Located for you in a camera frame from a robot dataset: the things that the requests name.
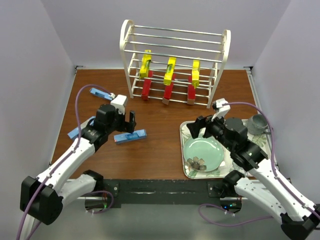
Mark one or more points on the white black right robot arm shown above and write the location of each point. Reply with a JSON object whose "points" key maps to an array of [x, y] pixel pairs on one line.
{"points": [[297, 215]]}

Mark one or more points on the yellow toothpaste box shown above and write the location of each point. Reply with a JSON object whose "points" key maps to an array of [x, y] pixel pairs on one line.
{"points": [[195, 73], [169, 71]]}

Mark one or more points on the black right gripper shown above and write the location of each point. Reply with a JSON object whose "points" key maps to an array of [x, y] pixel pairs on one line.
{"points": [[200, 123]]}

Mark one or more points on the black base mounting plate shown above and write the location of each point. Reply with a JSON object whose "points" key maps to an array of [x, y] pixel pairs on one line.
{"points": [[162, 192]]}

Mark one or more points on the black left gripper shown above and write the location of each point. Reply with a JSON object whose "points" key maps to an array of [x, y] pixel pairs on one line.
{"points": [[126, 126]]}

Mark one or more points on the red toothpaste box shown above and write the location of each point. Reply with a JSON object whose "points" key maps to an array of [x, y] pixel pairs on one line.
{"points": [[168, 91], [146, 86], [191, 92]]}

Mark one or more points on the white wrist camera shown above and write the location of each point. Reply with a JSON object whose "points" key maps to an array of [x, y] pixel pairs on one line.
{"points": [[119, 102], [221, 108]]}

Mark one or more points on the aluminium frame rail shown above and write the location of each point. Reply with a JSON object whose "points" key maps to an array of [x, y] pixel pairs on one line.
{"points": [[48, 203]]}

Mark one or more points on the blue silver toothpaste box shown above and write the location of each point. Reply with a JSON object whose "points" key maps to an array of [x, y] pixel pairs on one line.
{"points": [[73, 134]]}

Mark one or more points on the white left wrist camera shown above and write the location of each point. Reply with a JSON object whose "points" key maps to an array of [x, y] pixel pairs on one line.
{"points": [[119, 102]]}

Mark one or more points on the green ceramic plate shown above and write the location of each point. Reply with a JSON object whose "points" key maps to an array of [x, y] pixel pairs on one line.
{"points": [[203, 154]]}

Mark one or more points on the cream metal-rod shelf rack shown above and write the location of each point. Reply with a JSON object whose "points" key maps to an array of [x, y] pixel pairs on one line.
{"points": [[212, 49]]}

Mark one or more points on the grey ceramic mug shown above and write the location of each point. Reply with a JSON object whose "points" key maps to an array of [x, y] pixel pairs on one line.
{"points": [[257, 125]]}

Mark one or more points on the light blue toothpaste box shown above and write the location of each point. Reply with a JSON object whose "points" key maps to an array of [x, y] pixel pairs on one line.
{"points": [[101, 94]]}

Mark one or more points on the yellow toothpaste box edge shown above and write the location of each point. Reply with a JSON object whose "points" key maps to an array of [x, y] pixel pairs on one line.
{"points": [[145, 64]]}

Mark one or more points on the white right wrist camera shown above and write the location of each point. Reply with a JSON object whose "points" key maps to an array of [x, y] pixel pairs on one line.
{"points": [[221, 108]]}

